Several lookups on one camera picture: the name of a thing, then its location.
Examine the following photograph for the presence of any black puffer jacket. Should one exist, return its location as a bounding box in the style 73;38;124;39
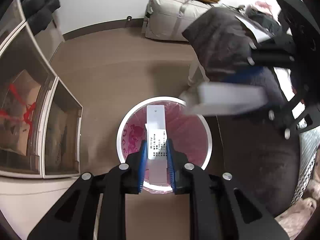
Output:
20;0;60;36

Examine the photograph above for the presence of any white drawer storage unit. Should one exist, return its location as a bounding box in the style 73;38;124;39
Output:
1;0;83;179

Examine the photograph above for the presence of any houndstooth grey bed cover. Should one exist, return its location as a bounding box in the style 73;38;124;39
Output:
235;15;320;205

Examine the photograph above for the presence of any white long cardboard box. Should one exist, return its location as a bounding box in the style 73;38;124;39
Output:
180;82;268;116

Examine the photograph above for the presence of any dark grey mattress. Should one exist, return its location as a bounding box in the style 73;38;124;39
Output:
183;7;300;216

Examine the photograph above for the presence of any grey zip storage bag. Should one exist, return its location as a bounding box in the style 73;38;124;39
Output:
142;0;216;42

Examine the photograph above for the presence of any white bed leg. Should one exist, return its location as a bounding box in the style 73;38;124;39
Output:
188;62;203;87

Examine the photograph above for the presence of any small clear label packet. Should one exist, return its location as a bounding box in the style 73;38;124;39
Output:
145;105;167;186

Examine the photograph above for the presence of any white trash bin pink liner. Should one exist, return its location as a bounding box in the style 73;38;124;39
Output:
116;96;213;194

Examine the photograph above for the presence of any pink clothes pile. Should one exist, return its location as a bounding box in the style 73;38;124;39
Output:
245;1;273;16

